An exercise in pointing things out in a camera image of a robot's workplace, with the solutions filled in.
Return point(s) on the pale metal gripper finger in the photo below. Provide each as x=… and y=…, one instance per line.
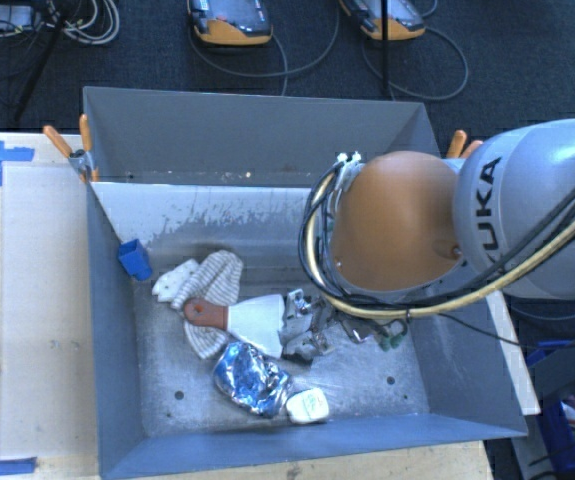
x=313, y=347
x=297, y=307

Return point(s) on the white rounded bar green print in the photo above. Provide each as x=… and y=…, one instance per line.
x=308, y=406

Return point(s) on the grey metal bin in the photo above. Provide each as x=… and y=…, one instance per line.
x=367, y=393

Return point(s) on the blue and silver foil packet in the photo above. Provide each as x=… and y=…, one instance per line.
x=249, y=380

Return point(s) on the white striped cloth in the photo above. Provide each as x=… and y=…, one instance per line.
x=222, y=273

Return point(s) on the white flat piece with holes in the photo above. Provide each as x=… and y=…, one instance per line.
x=172, y=282

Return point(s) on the blue square block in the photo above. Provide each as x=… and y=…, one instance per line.
x=134, y=260

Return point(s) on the pale wood flat board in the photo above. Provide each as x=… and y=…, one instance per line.
x=47, y=293

